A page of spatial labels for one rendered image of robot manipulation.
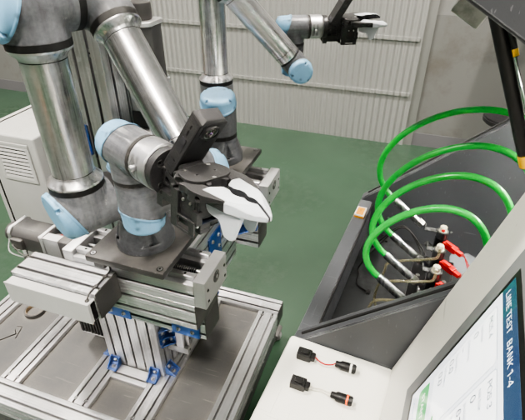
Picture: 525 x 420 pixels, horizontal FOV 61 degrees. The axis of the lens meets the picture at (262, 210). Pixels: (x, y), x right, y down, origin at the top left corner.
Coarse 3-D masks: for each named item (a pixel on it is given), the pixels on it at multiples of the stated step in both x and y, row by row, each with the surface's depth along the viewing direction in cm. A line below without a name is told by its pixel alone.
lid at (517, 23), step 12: (468, 0) 52; (480, 0) 51; (492, 0) 51; (504, 0) 50; (516, 0) 50; (456, 12) 55; (468, 12) 55; (480, 12) 54; (492, 12) 51; (504, 12) 51; (516, 12) 50; (480, 24) 55; (504, 24) 51; (516, 24) 51; (516, 36) 52
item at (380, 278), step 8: (416, 208) 82; (424, 208) 81; (432, 208) 80; (440, 208) 80; (448, 208) 79; (456, 208) 79; (400, 216) 84; (408, 216) 83; (464, 216) 78; (472, 216) 78; (384, 224) 86; (392, 224) 86; (480, 224) 78; (376, 232) 88; (480, 232) 79; (368, 240) 90; (488, 240) 79; (368, 248) 91; (368, 256) 92; (368, 264) 93; (376, 272) 93; (376, 280) 94; (384, 280) 93; (392, 288) 93; (400, 296) 93
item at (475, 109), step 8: (440, 112) 95; (448, 112) 94; (456, 112) 93; (464, 112) 93; (472, 112) 92; (488, 112) 91; (496, 112) 90; (504, 112) 89; (424, 120) 97; (432, 120) 96; (408, 128) 99; (416, 128) 99; (400, 136) 101; (392, 144) 103; (384, 152) 104; (384, 160) 106
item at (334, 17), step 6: (342, 0) 142; (348, 0) 141; (336, 6) 145; (342, 6) 142; (348, 6) 143; (336, 12) 144; (342, 12) 144; (330, 18) 146; (336, 18) 145; (336, 24) 146
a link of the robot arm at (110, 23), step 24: (96, 0) 79; (120, 0) 80; (96, 24) 80; (120, 24) 80; (120, 48) 81; (144, 48) 82; (120, 72) 83; (144, 72) 81; (144, 96) 81; (168, 96) 82; (168, 120) 81
